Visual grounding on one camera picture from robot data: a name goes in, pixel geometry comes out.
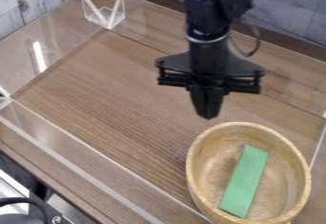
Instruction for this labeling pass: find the clear acrylic corner bracket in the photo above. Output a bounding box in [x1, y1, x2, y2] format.
[82, 0, 125, 30]

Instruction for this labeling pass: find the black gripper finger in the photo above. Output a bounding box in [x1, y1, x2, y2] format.
[190, 87, 209, 118]
[208, 88, 225, 118]

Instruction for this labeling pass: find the green rectangular block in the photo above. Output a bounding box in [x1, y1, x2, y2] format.
[218, 145, 269, 218]

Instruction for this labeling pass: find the black cable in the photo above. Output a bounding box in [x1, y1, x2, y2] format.
[0, 196, 43, 224]

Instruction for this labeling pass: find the clear acrylic enclosure wall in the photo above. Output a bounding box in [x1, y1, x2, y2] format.
[0, 0, 326, 224]

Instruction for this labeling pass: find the wooden bowl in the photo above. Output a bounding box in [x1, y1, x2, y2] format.
[186, 122, 313, 224]

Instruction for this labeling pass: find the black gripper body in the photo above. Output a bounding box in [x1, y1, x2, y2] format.
[156, 37, 265, 94]

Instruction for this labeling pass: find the black table clamp bracket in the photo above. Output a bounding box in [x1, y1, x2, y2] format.
[29, 191, 87, 224]

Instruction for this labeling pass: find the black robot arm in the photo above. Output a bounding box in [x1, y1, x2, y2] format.
[156, 0, 265, 119]

